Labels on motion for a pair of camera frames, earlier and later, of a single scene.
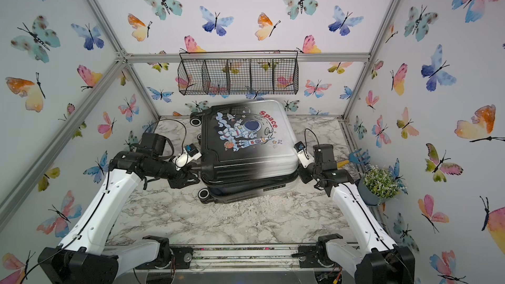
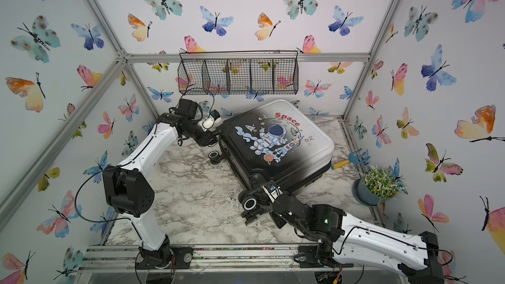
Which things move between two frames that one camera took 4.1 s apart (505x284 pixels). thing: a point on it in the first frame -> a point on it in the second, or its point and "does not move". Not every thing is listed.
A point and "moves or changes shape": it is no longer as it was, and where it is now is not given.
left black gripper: x=181 y=179 -> x=207 y=139
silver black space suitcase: x=249 y=151 moves or changes shape
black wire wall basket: x=271 y=72 does not move
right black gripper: x=302 y=171 -> x=274 y=218
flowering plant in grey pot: x=377 y=185 does not move
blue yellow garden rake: x=353 y=158 does not move
